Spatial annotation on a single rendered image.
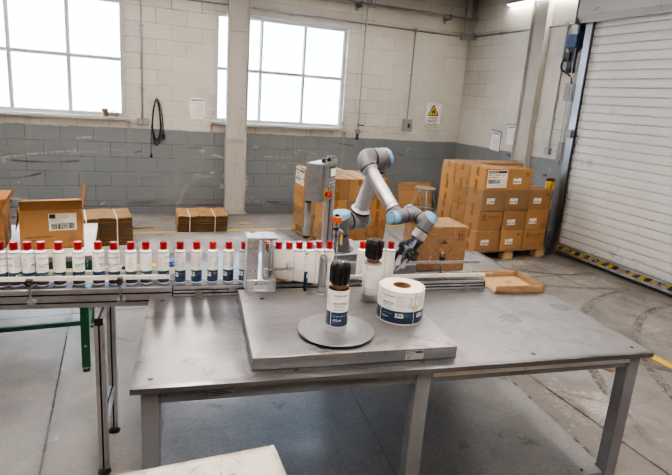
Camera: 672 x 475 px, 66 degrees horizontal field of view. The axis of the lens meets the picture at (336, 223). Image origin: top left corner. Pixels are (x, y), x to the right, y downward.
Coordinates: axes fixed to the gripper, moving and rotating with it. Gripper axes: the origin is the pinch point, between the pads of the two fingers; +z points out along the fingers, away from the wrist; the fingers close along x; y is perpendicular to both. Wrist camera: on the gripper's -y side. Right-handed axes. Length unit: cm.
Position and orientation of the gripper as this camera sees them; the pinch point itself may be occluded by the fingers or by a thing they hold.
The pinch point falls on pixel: (394, 268)
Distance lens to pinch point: 280.5
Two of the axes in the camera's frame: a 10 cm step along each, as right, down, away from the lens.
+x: 8.0, 4.9, 3.4
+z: -5.4, 8.4, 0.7
